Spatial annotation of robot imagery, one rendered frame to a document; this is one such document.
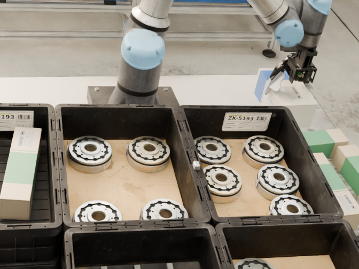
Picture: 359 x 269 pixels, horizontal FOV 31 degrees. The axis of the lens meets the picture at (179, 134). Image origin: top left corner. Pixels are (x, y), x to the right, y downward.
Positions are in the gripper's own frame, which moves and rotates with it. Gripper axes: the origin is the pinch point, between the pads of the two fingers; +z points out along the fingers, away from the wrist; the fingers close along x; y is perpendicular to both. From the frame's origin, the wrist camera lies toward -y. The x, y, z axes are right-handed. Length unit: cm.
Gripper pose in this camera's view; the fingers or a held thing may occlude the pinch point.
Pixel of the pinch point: (285, 93)
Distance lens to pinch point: 207.6
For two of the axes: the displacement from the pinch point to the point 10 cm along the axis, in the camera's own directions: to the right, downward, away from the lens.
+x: 9.5, -0.5, 3.0
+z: -1.6, 7.7, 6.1
